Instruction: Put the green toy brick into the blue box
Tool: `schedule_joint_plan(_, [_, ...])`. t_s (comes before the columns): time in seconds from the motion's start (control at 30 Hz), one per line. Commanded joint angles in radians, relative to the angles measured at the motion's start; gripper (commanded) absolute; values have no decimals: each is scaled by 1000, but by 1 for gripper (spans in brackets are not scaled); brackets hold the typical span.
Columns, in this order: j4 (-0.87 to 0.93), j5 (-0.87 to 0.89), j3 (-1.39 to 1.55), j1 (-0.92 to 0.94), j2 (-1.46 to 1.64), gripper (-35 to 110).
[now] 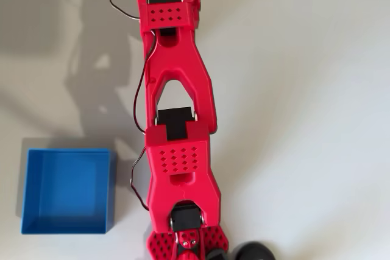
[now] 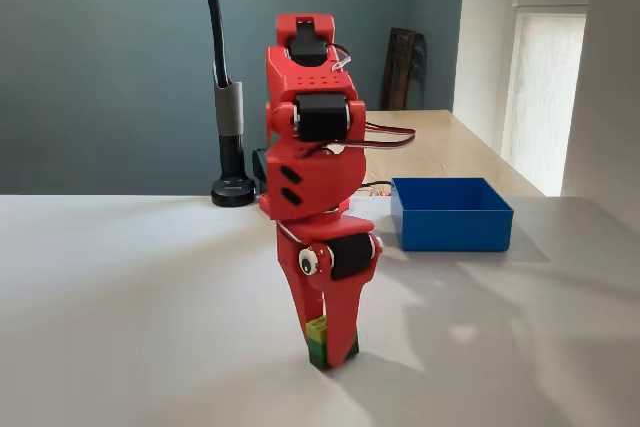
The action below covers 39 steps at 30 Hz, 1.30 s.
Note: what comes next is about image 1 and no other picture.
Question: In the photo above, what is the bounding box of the blue plastic box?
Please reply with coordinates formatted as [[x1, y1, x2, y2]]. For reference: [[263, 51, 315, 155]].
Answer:
[[19, 148, 118, 235]]

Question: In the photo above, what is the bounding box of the black round object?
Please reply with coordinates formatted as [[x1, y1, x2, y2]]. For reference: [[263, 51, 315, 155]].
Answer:
[[233, 241, 277, 260]]

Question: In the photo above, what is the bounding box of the elbow servo cable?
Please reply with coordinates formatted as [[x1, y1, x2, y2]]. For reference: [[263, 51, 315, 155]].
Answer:
[[133, 30, 157, 135]]

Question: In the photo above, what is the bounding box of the shoulder servo cable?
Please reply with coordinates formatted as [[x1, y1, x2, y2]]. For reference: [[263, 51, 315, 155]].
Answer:
[[130, 146, 151, 212]]

